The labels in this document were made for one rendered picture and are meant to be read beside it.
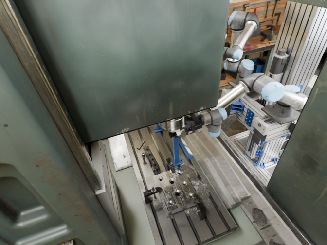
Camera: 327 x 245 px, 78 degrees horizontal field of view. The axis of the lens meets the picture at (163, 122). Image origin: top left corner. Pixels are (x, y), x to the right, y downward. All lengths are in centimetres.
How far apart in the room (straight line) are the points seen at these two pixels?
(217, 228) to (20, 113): 123
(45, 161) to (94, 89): 29
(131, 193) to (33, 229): 103
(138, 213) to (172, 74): 128
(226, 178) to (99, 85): 137
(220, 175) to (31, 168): 147
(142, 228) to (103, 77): 129
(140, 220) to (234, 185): 81
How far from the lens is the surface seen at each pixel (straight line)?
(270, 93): 132
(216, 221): 147
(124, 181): 200
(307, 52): 192
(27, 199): 99
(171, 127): 106
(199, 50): 84
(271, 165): 272
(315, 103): 123
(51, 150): 65
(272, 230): 181
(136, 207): 185
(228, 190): 180
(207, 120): 120
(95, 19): 71
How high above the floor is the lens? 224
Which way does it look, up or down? 41 degrees down
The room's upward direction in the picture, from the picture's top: 6 degrees counter-clockwise
